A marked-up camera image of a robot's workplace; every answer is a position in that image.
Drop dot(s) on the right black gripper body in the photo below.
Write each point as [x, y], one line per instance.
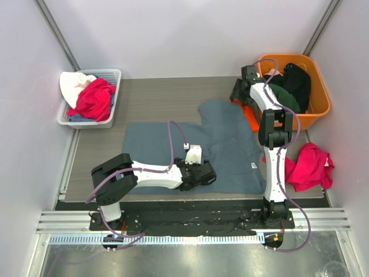
[236, 90]

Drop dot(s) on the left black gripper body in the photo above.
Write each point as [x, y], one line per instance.
[206, 172]

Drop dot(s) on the orange t shirt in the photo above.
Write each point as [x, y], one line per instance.
[249, 114]

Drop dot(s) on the grey-blue t shirt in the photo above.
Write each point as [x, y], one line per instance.
[225, 136]

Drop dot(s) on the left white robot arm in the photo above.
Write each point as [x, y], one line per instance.
[115, 178]

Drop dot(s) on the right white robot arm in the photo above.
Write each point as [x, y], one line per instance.
[275, 132]

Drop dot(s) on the white garment in tub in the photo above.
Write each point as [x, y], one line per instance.
[273, 72]

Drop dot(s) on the dark green garment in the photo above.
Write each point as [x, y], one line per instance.
[285, 98]

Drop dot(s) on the black garment in tub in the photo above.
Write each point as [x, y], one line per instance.
[297, 82]

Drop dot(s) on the orange plastic tub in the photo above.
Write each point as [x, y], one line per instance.
[319, 103]

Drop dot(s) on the pink shirt on table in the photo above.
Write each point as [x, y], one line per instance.
[313, 167]

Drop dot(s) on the pink shirt in basket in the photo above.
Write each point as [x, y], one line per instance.
[95, 101]

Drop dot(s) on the white perforated basket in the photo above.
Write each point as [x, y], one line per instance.
[113, 76]

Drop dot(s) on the blue cloth in basket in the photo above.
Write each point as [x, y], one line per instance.
[76, 118]

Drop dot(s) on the white cloth in basket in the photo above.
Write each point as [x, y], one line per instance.
[72, 84]

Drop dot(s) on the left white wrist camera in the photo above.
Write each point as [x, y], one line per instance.
[193, 153]

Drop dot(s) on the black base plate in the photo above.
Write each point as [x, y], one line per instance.
[186, 218]

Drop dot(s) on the white slotted cable duct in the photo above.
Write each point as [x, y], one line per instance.
[105, 239]

